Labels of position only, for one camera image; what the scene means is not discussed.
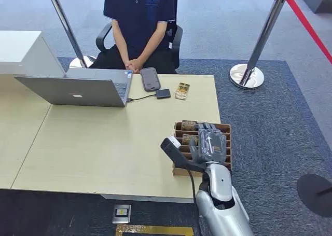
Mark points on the brown slotted card holder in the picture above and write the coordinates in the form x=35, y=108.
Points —
x=181, y=169

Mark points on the dark grey phone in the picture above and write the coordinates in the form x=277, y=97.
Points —
x=150, y=79

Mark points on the person's right hand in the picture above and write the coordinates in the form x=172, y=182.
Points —
x=130, y=65

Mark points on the black wrist camera with pale box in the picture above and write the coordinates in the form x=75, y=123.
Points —
x=176, y=153

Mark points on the black office chair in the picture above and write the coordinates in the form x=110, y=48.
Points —
x=177, y=38

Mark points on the gold floor tape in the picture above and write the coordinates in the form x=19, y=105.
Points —
x=155, y=230

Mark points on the black round base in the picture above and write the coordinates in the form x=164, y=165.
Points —
x=314, y=195

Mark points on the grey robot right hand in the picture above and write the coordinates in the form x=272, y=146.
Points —
x=211, y=145

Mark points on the metal floor socket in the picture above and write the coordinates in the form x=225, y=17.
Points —
x=121, y=214

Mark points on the gold patterned card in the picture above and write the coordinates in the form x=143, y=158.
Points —
x=182, y=91
x=187, y=139
x=189, y=125

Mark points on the chrome stanchion post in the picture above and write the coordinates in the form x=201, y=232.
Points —
x=65, y=23
x=262, y=38

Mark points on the person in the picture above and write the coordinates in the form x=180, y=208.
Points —
x=139, y=18

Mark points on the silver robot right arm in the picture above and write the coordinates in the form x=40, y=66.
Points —
x=220, y=207

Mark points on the grey laptop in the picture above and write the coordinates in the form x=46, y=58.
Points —
x=78, y=93

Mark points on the white counter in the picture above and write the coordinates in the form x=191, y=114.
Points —
x=18, y=49

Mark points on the person's left hand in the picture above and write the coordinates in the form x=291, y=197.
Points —
x=138, y=65

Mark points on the red barrier belt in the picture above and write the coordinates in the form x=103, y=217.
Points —
x=308, y=28

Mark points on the small black card reader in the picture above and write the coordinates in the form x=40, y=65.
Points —
x=163, y=93

